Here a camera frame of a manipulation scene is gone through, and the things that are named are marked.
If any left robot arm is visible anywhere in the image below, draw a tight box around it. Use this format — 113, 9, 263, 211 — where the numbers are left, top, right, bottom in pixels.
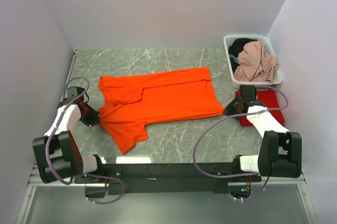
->
33, 86, 105, 183

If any black base beam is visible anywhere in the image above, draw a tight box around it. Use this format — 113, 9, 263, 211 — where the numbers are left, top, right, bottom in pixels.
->
75, 162, 262, 195

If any orange t shirt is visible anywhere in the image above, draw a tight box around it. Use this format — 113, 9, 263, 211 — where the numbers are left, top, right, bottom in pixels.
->
98, 67, 224, 154

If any black garment in basket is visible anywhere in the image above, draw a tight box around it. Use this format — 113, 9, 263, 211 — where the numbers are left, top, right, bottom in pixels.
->
228, 38, 257, 73

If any aluminium frame rail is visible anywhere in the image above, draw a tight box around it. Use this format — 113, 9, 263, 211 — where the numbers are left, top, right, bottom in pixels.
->
14, 48, 306, 224

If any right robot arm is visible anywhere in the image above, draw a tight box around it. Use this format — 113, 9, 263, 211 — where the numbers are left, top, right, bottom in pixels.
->
224, 85, 302, 181

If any white plastic laundry basket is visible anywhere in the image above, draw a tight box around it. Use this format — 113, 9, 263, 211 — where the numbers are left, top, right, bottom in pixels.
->
223, 34, 283, 89

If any pink garment in basket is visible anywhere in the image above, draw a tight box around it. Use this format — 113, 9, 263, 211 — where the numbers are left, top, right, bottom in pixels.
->
234, 41, 278, 82

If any folded red t shirt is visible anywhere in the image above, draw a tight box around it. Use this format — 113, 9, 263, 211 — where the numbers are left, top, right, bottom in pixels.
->
234, 89, 286, 128

